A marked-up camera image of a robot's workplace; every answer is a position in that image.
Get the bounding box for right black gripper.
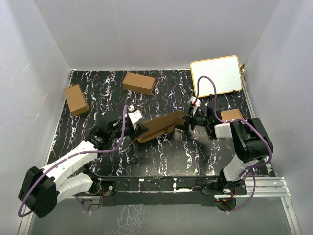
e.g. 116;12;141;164
175;106;211;132

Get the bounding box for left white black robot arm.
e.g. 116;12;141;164
18;114;147;218

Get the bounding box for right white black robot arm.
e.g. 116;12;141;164
175;104;273;194

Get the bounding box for folded cardboard box back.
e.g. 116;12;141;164
122;72;156;95

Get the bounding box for small cardboard box left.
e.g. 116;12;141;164
64;84;89;117

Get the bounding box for flat cardboard stack right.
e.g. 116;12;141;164
221;109;243;121

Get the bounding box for yellow framed whiteboard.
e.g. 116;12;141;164
190;55;242;98

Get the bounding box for black base bar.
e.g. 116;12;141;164
97;175;221;208

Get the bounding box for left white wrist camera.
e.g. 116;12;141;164
128;105;144;129

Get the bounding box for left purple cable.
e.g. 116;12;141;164
18;105;134;218

